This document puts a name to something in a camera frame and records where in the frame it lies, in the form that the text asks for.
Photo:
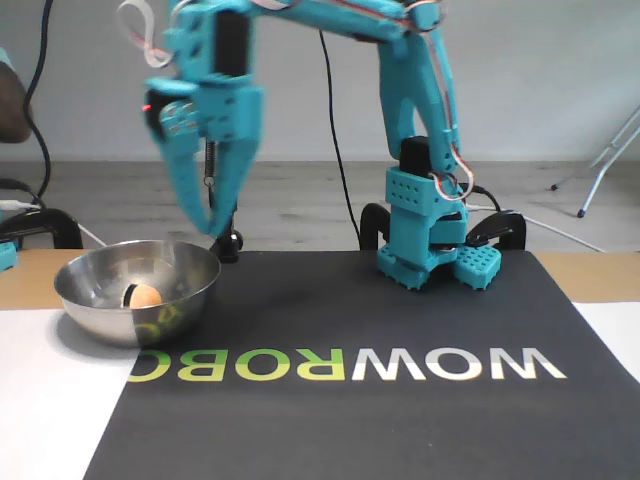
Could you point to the teal gripper black servo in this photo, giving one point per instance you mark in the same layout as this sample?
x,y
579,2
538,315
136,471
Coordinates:
x,y
227,117

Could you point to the orange wooden ball black base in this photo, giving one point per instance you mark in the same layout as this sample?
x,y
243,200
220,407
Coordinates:
x,y
147,297

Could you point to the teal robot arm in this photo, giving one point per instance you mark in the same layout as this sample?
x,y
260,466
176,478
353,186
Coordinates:
x,y
415,100

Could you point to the metal bowl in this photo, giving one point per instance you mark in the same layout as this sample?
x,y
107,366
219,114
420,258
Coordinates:
x,y
150,325

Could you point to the large black c clamp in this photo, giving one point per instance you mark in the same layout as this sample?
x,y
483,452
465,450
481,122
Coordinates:
x,y
60,220

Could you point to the black table clamp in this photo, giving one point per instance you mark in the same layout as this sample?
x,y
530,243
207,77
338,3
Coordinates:
x,y
505,222
372,220

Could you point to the small teal plastic part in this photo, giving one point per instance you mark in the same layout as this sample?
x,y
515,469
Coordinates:
x,y
7,257

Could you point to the black mat with wowrobo print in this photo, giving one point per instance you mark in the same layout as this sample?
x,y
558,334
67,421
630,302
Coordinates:
x,y
300,440

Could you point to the white folding stand legs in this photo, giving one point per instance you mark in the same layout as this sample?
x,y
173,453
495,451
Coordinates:
x,y
595,185

